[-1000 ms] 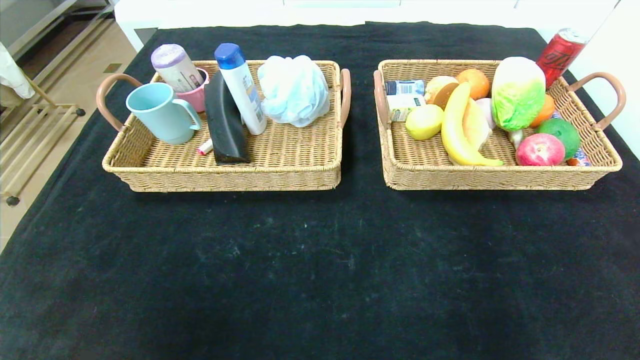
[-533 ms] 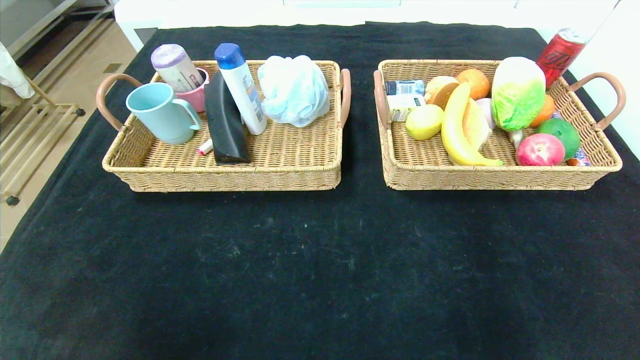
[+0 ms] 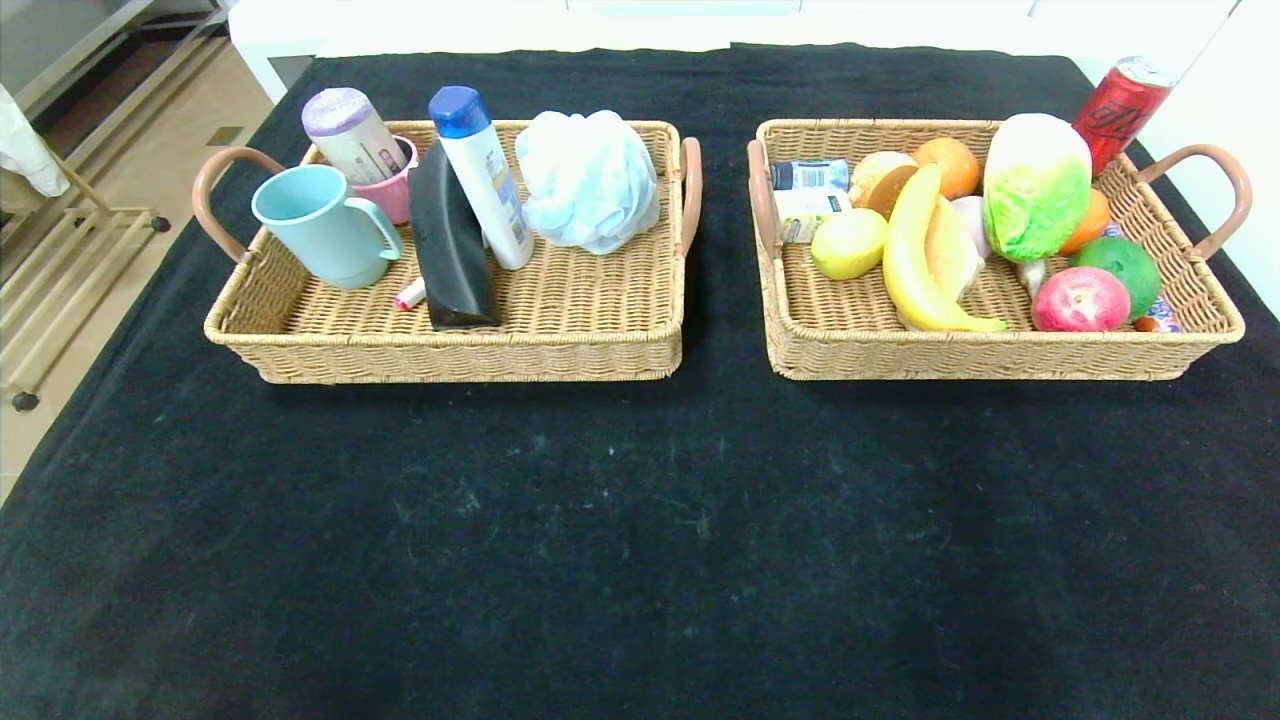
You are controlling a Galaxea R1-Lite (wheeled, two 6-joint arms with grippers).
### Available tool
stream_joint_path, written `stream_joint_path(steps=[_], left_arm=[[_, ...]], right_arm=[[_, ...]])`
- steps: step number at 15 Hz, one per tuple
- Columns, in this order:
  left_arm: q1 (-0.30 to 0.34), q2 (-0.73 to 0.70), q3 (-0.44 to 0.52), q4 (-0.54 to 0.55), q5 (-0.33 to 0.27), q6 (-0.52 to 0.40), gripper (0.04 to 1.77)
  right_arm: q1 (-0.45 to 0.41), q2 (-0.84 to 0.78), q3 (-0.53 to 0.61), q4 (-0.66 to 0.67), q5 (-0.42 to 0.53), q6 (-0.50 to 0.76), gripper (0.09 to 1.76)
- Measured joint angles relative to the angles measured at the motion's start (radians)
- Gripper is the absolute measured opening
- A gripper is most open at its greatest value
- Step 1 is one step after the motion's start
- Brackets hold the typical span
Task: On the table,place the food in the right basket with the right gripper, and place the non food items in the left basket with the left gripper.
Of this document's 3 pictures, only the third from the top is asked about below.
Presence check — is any pink round bun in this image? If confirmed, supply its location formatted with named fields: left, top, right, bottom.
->
left=848, top=150, right=921, bottom=219

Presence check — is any large orange fruit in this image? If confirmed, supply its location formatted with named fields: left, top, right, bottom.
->
left=915, top=137, right=982, bottom=200

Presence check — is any green round fruit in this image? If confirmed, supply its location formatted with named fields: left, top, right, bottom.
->
left=1072, top=235, right=1163, bottom=321

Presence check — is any wicker basket with food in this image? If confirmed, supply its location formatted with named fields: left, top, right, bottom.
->
left=745, top=118, right=1254, bottom=383

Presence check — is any red soda can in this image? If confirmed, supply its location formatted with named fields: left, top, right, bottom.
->
left=1072, top=56, right=1176, bottom=173

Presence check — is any golden bread loaf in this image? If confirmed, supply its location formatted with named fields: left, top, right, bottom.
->
left=925, top=197, right=988, bottom=303

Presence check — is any wooden rolling rack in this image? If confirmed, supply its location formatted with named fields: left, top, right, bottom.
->
left=0, top=140, right=171, bottom=413

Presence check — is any black table cloth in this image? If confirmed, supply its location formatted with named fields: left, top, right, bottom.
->
left=0, top=42, right=1280, bottom=720

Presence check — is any light teal mug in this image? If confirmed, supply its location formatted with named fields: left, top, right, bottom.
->
left=251, top=165, right=404, bottom=291

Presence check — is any white juice carton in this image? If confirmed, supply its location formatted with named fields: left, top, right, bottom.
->
left=773, top=188, right=851, bottom=246

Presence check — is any white bottle blue cap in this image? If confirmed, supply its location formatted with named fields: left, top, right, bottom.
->
left=428, top=85, right=535, bottom=272

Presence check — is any wicker basket with toiletries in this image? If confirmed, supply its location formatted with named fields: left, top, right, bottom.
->
left=192, top=120, right=703, bottom=386

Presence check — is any red apple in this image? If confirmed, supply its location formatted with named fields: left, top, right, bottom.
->
left=1031, top=266, right=1133, bottom=333

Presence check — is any yellow banana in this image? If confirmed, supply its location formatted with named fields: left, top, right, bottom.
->
left=882, top=164, right=1009, bottom=334

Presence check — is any white hanging cloth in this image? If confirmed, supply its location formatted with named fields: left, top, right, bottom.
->
left=0, top=85, right=69, bottom=198

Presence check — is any purple capped bottle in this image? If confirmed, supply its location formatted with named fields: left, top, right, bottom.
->
left=301, top=87, right=411, bottom=186

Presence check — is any small orange fruit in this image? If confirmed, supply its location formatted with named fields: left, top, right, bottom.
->
left=1058, top=188, right=1113, bottom=257

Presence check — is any pink plastic cup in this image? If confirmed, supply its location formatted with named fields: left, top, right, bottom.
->
left=350, top=135, right=419, bottom=227

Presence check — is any green white napa cabbage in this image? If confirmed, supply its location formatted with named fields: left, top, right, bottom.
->
left=982, top=112, right=1094, bottom=264

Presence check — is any pale pink onion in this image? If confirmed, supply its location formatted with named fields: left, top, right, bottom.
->
left=958, top=195, right=993, bottom=258

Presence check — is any grey metal shelf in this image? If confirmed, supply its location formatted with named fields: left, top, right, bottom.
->
left=0, top=0, right=229, bottom=131

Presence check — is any yellow lemon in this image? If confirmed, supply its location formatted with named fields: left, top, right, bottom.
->
left=811, top=208, right=891, bottom=281

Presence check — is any black curved plastic object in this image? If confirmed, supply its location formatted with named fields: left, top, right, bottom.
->
left=408, top=140, right=503, bottom=331

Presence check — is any small blue labelled bottle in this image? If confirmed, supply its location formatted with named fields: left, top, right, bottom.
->
left=768, top=160, right=852, bottom=193

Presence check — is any light blue bath loofah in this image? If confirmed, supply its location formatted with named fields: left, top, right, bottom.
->
left=515, top=109, right=662, bottom=256

